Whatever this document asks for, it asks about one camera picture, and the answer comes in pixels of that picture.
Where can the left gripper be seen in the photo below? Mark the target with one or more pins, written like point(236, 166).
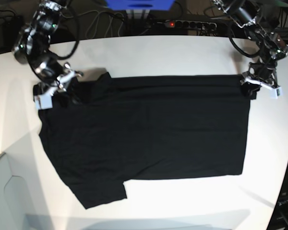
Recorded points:
point(251, 84)

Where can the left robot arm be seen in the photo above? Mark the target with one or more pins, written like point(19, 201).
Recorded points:
point(272, 48)

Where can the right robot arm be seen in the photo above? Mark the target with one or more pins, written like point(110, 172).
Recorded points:
point(32, 48)

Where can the blue plastic box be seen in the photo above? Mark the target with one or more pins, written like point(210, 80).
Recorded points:
point(159, 5)

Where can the black power strip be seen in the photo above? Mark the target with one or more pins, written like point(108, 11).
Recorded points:
point(190, 25)

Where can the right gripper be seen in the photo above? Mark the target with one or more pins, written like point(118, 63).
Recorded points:
point(56, 79)

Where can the black T-shirt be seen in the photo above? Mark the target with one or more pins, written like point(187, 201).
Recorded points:
point(146, 128)

